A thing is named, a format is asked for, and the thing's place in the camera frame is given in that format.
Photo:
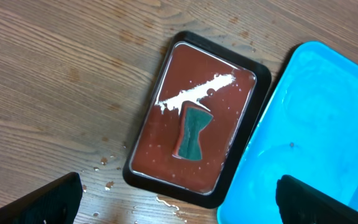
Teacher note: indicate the teal plastic tray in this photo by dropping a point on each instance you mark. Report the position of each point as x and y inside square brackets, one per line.
[309, 130]

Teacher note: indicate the black tray with red water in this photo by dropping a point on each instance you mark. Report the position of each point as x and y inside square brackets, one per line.
[231, 87]

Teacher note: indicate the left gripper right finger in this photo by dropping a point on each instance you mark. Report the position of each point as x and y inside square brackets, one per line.
[300, 203]

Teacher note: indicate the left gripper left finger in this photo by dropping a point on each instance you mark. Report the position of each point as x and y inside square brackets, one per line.
[56, 202]

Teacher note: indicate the green orange sponge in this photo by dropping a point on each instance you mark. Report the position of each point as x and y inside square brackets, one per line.
[193, 120]

